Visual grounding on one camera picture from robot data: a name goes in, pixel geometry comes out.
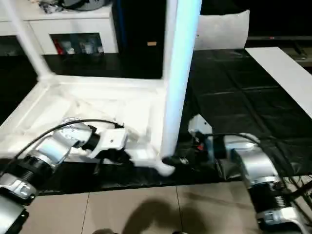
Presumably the white plastic table top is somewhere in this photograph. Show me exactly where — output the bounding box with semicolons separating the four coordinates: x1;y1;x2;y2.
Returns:
0;74;176;177

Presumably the white plastic table leg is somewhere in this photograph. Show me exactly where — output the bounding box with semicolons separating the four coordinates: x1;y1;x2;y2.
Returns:
1;0;55;83
162;0;172;83
159;0;203;159

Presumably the black work mat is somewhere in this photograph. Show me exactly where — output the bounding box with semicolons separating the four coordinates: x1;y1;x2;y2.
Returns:
0;48;312;196

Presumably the white flat board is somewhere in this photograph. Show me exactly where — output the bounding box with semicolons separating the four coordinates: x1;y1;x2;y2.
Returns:
244;46;312;116

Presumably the grey cushion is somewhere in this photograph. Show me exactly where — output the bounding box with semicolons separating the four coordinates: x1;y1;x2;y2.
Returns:
194;9;251;51

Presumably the black furniture with gold label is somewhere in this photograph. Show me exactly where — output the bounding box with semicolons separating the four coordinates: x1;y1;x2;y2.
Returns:
111;0;312;79

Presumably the white sideboard with glass doors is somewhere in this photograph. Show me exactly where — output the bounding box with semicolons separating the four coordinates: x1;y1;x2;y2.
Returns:
0;4;120;56

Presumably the grey rounded bag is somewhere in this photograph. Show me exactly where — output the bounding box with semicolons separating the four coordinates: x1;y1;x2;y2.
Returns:
61;0;113;12

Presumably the dark clutter pile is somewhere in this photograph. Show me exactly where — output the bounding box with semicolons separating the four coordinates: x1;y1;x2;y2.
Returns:
39;0;64;15

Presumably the black left wrist camera cable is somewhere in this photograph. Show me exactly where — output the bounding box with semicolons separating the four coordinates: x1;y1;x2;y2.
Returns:
0;118;124;176

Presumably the thin black floor cable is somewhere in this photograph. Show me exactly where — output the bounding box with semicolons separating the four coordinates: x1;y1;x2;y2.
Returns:
287;175;312;220

